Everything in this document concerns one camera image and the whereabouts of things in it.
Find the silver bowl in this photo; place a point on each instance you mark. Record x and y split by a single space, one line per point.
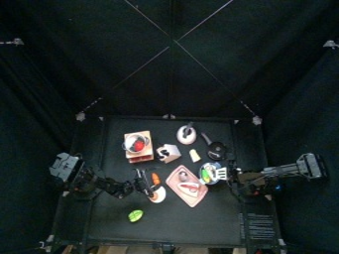
208 172

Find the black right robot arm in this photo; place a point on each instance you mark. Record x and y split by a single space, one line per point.
282 172

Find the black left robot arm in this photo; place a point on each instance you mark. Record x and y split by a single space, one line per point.
88 180

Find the small white round plate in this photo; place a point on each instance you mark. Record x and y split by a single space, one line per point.
159 195

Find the pink rectangular plate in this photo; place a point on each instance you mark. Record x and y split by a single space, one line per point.
187 187

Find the orange toy carrot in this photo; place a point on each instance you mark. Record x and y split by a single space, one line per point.
155 179

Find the green toy vegetable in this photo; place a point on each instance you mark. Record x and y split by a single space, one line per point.
204 175

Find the wooden toy stove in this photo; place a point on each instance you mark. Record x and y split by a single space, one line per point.
140 157

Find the black toy frying pan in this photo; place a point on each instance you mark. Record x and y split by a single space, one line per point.
216 150

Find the cream toy cheese wedge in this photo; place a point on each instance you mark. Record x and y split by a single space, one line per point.
195 155

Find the green toy leaf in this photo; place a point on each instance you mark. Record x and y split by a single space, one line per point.
135 216

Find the red white toy meat slice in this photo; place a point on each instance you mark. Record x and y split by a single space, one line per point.
189 188

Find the red toy tomato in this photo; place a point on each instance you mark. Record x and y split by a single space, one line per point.
139 145

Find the grey toy mushroom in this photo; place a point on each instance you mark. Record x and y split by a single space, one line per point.
183 176

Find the silver toy pot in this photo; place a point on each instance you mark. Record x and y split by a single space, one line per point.
132 143

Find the silver table clamp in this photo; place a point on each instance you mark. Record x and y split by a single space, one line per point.
45 244

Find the silver frame bracket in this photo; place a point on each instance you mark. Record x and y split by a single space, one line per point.
256 120
80 116
16 42
168 116
330 43

